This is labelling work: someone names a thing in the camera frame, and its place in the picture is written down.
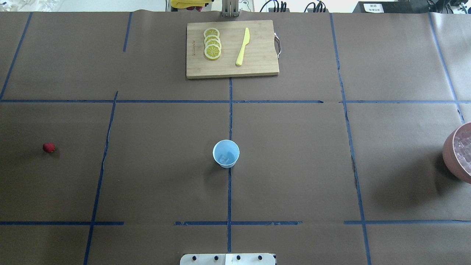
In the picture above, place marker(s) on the clear ice cube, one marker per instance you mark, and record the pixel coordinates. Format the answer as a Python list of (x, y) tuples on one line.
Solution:
[(226, 159)]

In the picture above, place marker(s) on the lemon slice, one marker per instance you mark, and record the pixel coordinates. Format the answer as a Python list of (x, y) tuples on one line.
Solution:
[(211, 37), (212, 52), (210, 32), (213, 44)]

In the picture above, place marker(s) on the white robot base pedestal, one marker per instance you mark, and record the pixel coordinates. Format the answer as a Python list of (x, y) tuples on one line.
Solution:
[(229, 259)]

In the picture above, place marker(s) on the pile of clear ice cubes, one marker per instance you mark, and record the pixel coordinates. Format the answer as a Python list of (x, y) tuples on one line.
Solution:
[(462, 148)]

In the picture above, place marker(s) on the yellow plastic knife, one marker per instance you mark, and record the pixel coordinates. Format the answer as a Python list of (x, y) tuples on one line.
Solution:
[(245, 42)]

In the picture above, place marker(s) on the red strawberry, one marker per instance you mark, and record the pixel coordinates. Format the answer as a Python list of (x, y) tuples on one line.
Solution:
[(49, 147)]

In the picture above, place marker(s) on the lemon slice bottom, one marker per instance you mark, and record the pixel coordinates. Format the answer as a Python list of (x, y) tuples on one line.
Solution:
[(212, 52)]

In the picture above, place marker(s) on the crumpled clear plastic bag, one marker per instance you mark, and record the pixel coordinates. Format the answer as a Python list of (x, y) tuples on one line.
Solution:
[(36, 5)]

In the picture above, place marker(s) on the bamboo cutting board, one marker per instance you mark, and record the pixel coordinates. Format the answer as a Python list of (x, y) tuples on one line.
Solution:
[(260, 58)]

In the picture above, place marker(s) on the yellow bag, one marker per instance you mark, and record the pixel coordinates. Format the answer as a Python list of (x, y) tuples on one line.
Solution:
[(189, 4)]

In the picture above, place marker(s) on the aluminium frame post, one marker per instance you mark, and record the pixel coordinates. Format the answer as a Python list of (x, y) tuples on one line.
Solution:
[(230, 8)]

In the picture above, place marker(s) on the light blue plastic cup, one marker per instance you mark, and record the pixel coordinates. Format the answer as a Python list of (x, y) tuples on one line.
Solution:
[(223, 147)]

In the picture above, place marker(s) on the pink bowl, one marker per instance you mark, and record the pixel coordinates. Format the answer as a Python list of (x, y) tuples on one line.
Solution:
[(450, 157)]

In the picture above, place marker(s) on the lemon slice top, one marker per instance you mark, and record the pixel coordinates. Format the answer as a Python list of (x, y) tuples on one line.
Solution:
[(210, 32)]

